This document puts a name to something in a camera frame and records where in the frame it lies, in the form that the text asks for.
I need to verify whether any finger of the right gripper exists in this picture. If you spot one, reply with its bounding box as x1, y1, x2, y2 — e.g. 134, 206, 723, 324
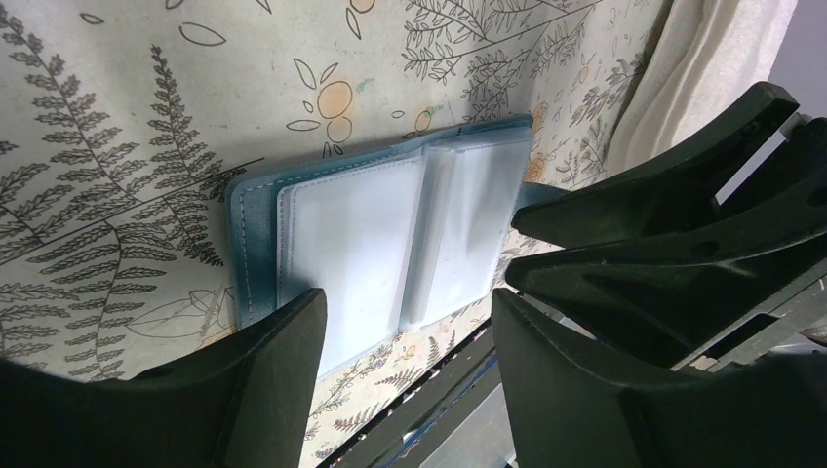
505, 171, 826, 370
511, 82, 800, 249

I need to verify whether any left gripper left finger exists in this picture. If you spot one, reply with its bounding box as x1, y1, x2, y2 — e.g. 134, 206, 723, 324
1, 289, 327, 467

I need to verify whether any floral table cloth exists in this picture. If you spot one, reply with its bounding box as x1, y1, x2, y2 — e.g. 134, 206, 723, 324
0, 0, 673, 468

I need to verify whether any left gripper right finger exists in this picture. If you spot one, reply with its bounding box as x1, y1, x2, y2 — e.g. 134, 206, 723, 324
491, 289, 826, 467

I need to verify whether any blue card holder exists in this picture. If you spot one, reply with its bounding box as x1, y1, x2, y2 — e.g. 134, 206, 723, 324
226, 114, 560, 376

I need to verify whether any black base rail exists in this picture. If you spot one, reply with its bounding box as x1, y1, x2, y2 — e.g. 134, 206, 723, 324
319, 319, 501, 468

